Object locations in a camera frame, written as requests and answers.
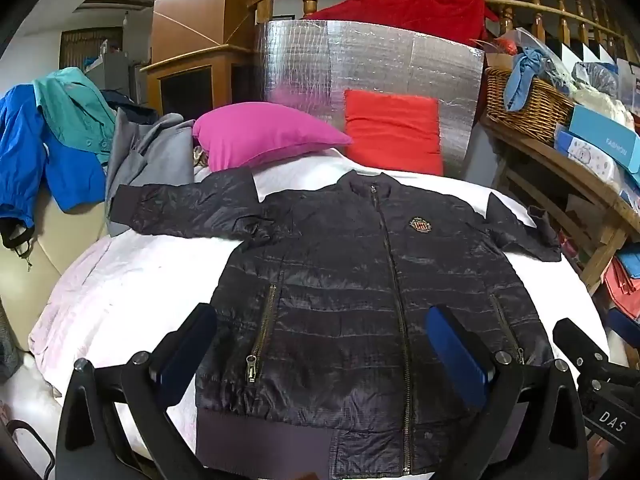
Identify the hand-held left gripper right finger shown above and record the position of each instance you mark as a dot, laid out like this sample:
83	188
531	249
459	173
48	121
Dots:
455	355

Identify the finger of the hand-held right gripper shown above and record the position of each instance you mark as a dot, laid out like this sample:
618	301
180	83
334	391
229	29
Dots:
577	342

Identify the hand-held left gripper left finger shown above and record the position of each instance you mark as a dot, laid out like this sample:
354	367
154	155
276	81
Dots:
187	351

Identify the black quilted jacket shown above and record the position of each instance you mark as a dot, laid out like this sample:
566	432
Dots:
340	285

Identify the pink cloth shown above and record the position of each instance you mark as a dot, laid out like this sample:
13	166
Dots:
622	285

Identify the white bed blanket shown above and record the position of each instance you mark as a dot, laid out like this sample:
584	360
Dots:
150	280

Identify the wooden side table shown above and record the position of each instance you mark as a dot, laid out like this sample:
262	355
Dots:
575	170

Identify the beige sofa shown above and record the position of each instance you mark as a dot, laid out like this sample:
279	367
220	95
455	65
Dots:
45	250

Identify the white patterned box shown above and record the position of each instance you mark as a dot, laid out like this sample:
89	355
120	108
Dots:
590	157

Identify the grey coat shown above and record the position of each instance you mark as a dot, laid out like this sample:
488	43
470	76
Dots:
150	155

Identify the blue cardboard box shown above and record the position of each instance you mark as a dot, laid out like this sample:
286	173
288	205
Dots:
605	137

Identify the pink pillow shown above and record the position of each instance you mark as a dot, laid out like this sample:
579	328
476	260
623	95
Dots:
265	132

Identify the red pillow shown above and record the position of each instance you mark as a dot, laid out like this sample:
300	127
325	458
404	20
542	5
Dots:
392	130

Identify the wicker basket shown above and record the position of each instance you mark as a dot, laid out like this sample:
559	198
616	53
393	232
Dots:
535	110

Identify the cream cloth bundle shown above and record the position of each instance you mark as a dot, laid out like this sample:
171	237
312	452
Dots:
602	102

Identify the blue jacket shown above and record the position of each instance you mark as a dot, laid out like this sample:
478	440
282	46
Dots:
25	150

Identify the light blue cloth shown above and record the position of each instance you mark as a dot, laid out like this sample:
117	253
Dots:
520	80

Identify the teal shirt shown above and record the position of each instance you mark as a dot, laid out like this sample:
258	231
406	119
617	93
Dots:
75	105

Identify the grey metal cabinet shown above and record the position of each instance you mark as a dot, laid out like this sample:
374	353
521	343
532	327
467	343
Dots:
117	72

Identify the silver foil insulation mat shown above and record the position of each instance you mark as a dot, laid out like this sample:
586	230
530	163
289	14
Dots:
310	60

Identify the wooden cabinet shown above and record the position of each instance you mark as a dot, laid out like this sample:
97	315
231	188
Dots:
190	20

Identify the red blanket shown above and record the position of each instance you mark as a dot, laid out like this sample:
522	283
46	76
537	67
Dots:
415	10

